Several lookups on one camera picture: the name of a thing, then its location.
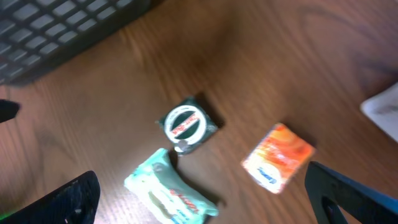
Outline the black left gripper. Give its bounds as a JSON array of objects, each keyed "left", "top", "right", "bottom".
[{"left": 0, "top": 100, "right": 21, "bottom": 123}]

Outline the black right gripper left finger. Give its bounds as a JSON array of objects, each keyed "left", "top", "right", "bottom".
[{"left": 1, "top": 170, "right": 101, "bottom": 224}]

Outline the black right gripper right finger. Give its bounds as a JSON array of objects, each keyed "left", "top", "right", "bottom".
[{"left": 305, "top": 161, "right": 397, "bottom": 224}]

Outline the orange Kleenex tissue pack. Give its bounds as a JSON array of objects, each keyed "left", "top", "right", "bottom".
[{"left": 242, "top": 123, "right": 315, "bottom": 194}]

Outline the mint green wipes pack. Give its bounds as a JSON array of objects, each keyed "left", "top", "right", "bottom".
[{"left": 124, "top": 148, "right": 219, "bottom": 224}]

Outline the green Zam-Buk tin box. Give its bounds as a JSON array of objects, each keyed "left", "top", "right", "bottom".
[{"left": 157, "top": 96, "right": 218, "bottom": 155}]

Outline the white barcode scanner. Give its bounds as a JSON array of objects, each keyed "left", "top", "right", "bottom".
[{"left": 360, "top": 83, "right": 397, "bottom": 142}]

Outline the grey plastic mesh basket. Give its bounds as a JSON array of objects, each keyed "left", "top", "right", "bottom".
[{"left": 1, "top": 0, "right": 154, "bottom": 86}]

